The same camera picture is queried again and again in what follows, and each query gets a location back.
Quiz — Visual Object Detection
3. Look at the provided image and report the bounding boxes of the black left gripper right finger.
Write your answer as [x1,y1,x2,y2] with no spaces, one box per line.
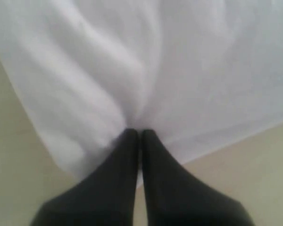
[141,129,252,226]

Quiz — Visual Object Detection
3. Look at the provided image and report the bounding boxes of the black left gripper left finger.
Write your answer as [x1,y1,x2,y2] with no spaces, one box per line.
[31,129,139,226]

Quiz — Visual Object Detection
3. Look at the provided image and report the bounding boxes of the white t-shirt red logo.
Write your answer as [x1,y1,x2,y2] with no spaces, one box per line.
[0,0,283,179]

